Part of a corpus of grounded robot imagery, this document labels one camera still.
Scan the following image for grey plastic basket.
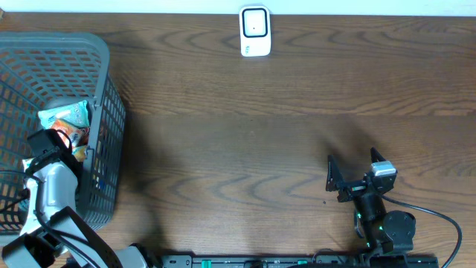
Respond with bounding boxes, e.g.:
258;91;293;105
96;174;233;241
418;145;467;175
1;32;126;230

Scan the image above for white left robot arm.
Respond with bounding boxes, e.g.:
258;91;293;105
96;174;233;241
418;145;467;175
1;129;157;268

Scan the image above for orange small box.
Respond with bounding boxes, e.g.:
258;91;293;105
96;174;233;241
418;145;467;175
51;119;90;149

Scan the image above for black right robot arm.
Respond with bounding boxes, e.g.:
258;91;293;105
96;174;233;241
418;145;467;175
326;147;416;254

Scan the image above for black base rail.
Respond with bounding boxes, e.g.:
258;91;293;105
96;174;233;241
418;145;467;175
161;252;439;268

